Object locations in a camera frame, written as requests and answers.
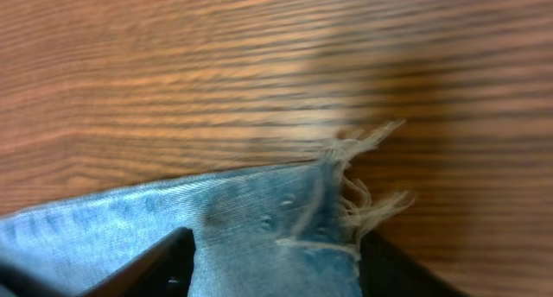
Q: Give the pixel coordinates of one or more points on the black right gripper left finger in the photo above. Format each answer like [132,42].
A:
[165,270]

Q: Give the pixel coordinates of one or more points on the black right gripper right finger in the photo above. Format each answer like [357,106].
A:
[386,271]

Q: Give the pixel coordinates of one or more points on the light blue jeans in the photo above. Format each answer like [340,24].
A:
[283,230]

